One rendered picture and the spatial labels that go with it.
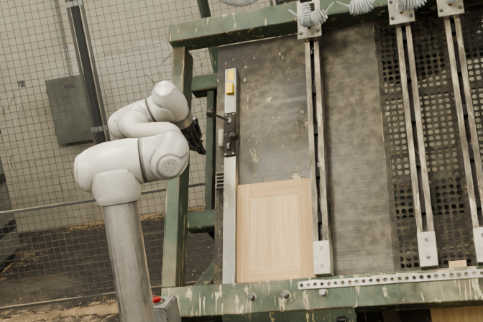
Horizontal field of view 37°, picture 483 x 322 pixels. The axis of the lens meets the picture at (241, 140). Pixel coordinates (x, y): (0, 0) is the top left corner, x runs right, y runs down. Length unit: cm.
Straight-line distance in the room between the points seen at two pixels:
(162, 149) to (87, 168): 21
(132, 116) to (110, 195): 57
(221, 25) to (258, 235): 96
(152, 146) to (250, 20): 130
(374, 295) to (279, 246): 42
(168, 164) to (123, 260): 30
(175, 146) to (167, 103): 54
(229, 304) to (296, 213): 43
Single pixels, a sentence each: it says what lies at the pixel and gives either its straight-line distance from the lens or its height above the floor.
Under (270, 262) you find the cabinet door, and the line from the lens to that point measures 280.
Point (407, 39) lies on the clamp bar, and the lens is 302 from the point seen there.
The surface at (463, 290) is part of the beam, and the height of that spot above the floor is 84.
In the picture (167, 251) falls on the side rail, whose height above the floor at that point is 103.
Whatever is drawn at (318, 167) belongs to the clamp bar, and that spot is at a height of 127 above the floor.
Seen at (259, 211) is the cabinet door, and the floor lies 112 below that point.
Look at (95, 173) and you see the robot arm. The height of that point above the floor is 152.
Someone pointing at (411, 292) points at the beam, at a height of 84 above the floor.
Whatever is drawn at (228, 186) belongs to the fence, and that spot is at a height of 123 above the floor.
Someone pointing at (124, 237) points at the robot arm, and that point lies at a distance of 205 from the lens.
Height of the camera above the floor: 185
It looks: 9 degrees down
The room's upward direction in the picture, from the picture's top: 10 degrees counter-clockwise
